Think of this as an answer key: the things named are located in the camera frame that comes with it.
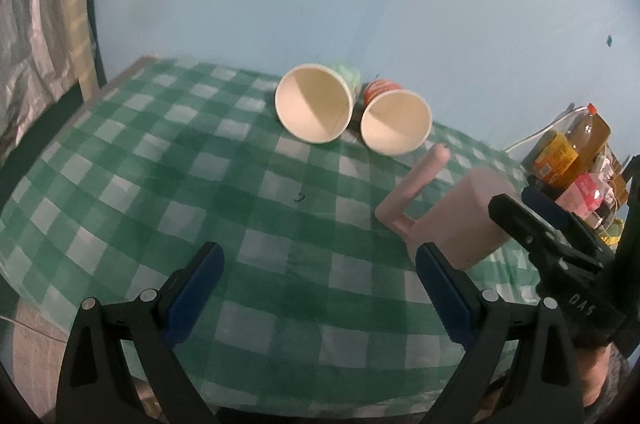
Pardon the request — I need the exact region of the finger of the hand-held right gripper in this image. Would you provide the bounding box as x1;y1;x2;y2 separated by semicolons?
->
521;185;609;261
489;193;567;266

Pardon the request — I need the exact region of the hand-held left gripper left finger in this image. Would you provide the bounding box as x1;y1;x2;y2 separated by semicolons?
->
55;241;226;424

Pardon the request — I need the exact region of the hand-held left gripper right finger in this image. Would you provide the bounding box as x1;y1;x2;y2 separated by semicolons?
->
415;241;586;424

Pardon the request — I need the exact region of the pink plastic cup with handle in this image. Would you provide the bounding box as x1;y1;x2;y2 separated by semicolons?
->
375;143;524;273

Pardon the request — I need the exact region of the person's right forearm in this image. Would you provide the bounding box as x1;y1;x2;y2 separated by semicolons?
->
574;343;637;411

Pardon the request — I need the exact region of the orange paper cup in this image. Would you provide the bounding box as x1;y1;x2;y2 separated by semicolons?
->
359;78;434;156

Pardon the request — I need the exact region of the green paper cup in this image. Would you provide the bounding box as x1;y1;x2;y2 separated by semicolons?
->
274;61;362;146

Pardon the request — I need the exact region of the pink packet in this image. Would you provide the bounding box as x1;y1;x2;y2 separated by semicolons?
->
555;171;609;221

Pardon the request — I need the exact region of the plastic bottle with orange cap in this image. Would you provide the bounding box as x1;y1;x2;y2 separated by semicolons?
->
564;103;612;186

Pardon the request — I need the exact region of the green checked tablecloth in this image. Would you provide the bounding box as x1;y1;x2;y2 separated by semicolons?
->
0;56;551;420

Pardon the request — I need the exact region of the grey curtain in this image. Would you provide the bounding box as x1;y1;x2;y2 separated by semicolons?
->
0;0;76;165

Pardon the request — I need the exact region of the white cable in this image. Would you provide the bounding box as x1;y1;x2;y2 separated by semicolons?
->
502;104;589;155

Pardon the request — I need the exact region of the wooden post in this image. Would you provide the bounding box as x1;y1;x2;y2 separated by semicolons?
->
61;0;99;103

